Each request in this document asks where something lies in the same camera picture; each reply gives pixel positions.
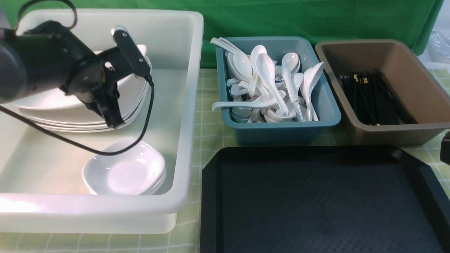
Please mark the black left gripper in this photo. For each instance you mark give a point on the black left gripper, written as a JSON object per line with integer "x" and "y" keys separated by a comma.
{"x": 92, "y": 84}

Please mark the large white square plate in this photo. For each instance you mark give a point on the large white square plate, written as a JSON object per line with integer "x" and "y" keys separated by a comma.
{"x": 56, "y": 99}

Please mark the small white sauce bowl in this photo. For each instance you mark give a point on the small white sauce bowl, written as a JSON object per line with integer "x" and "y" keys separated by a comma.
{"x": 129, "y": 173}

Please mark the white ceramic soup spoon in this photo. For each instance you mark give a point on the white ceramic soup spoon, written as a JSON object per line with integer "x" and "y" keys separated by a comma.
{"x": 266, "y": 71}

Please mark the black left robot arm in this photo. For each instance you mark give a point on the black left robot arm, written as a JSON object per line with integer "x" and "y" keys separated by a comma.
{"x": 50, "y": 56}

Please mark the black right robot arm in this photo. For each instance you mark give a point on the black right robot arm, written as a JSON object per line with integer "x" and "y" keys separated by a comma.
{"x": 445, "y": 149}

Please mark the top stacked white plate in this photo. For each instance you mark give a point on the top stacked white plate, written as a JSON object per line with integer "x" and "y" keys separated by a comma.
{"x": 130, "y": 96}

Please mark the stacked white plate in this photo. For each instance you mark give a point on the stacked white plate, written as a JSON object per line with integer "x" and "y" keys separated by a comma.
{"x": 130, "y": 96}
{"x": 70, "y": 125}
{"x": 93, "y": 128}

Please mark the middle stacked white plate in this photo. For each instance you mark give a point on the middle stacked white plate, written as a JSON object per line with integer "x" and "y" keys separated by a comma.
{"x": 70, "y": 125}

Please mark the bottom stacked white plate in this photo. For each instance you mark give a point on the bottom stacked white plate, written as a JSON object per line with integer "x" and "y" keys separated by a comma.
{"x": 93, "y": 128}

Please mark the small white bowl in tub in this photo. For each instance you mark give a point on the small white bowl in tub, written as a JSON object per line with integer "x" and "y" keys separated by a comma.
{"x": 157, "y": 184}

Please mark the large white plastic tub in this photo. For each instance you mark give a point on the large white plastic tub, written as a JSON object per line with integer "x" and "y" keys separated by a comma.
{"x": 42, "y": 190}

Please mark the white spoon top left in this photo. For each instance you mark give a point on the white spoon top left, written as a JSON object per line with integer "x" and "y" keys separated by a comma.
{"x": 226, "y": 45}

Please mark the long white spoon front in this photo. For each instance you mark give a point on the long white spoon front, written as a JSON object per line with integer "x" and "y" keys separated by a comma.
{"x": 259, "y": 103}

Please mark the teal plastic spoon bin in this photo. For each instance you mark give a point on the teal plastic spoon bin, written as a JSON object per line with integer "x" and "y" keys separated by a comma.
{"x": 323, "y": 100}

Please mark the green checkered tablecloth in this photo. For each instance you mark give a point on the green checkered tablecloth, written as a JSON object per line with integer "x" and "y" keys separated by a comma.
{"x": 210, "y": 135}

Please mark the white spoon centre bin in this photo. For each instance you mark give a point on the white spoon centre bin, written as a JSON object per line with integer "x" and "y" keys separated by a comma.
{"x": 293, "y": 95}

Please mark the black serving tray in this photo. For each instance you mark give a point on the black serving tray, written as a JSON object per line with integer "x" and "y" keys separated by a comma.
{"x": 321, "y": 199}

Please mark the white spoon right upright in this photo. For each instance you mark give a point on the white spoon right upright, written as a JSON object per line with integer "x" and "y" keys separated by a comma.
{"x": 311, "y": 77}

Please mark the green backdrop cloth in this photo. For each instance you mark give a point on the green backdrop cloth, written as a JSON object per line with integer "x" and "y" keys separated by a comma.
{"x": 407, "y": 21}

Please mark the pile of black chopsticks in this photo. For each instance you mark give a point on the pile of black chopsticks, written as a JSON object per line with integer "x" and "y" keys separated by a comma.
{"x": 373, "y": 99}

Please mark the brown plastic chopstick bin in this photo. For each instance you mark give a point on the brown plastic chopstick bin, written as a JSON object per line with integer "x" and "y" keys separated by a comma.
{"x": 417, "y": 89}

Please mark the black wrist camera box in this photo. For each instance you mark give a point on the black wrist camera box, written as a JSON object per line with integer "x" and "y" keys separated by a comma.
{"x": 130, "y": 60}

